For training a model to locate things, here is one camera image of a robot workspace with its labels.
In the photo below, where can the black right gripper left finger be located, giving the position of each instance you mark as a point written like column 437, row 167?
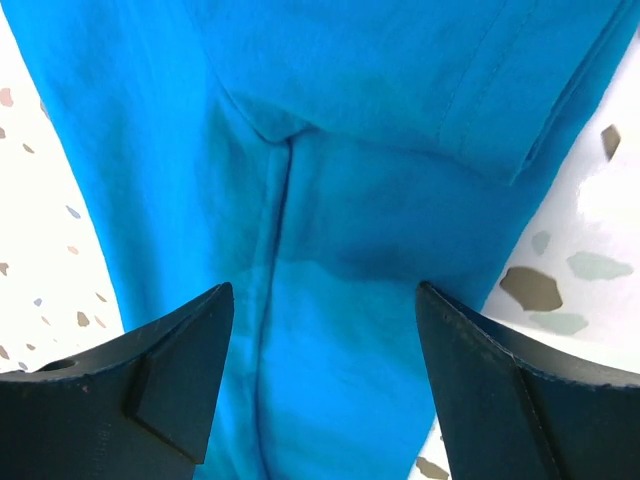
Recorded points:
column 140, row 406

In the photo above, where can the blue t shirt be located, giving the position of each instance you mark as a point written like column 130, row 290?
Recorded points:
column 323, row 157

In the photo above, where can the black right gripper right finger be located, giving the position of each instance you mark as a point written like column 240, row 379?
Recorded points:
column 511, row 407

